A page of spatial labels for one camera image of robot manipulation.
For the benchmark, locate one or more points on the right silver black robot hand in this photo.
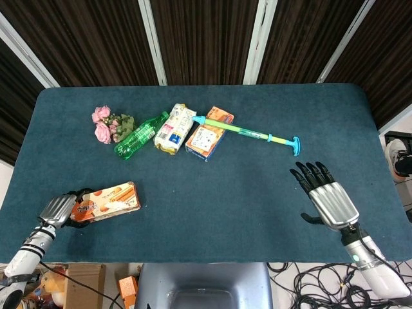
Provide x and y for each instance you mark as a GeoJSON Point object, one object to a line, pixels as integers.
{"type": "Point", "coordinates": [328, 198]}

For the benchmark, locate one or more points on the dark teal table cloth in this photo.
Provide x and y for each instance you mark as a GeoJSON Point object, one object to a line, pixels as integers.
{"type": "Point", "coordinates": [206, 199]}

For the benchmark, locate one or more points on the orange wooden block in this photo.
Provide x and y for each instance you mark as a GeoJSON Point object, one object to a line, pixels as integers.
{"type": "Point", "coordinates": [128, 286]}

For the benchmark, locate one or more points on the pink artificial flower bouquet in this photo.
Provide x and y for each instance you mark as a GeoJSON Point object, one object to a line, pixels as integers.
{"type": "Point", "coordinates": [111, 124]}

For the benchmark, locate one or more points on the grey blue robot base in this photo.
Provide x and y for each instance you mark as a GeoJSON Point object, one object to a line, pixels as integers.
{"type": "Point", "coordinates": [204, 286]}

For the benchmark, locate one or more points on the green blue toy water syringe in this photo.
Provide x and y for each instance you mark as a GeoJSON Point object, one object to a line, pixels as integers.
{"type": "Point", "coordinates": [248, 131]}

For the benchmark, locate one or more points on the white snack bag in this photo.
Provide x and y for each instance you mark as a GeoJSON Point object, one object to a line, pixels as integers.
{"type": "Point", "coordinates": [174, 130]}

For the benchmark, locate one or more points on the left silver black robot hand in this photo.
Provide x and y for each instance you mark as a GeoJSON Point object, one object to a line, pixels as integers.
{"type": "Point", "coordinates": [59, 207]}

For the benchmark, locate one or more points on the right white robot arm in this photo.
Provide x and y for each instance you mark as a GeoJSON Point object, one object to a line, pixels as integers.
{"type": "Point", "coordinates": [373, 267]}

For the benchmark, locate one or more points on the white orange sneaker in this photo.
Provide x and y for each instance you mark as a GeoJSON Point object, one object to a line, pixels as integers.
{"type": "Point", "coordinates": [397, 157]}

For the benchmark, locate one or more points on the orange blue cube puzzle box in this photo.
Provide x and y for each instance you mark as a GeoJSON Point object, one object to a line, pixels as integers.
{"type": "Point", "coordinates": [206, 138]}

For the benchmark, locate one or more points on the orange wafer biscuit box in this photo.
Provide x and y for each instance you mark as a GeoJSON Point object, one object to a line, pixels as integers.
{"type": "Point", "coordinates": [106, 202]}

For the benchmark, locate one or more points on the green plastic bottle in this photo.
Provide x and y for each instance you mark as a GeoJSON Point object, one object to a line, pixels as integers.
{"type": "Point", "coordinates": [141, 134]}

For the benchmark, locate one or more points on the orange plush toy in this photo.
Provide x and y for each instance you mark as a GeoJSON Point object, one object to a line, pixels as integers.
{"type": "Point", "coordinates": [53, 283]}

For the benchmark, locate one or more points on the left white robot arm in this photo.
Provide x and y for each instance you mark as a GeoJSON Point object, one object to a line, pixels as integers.
{"type": "Point", "coordinates": [24, 257]}

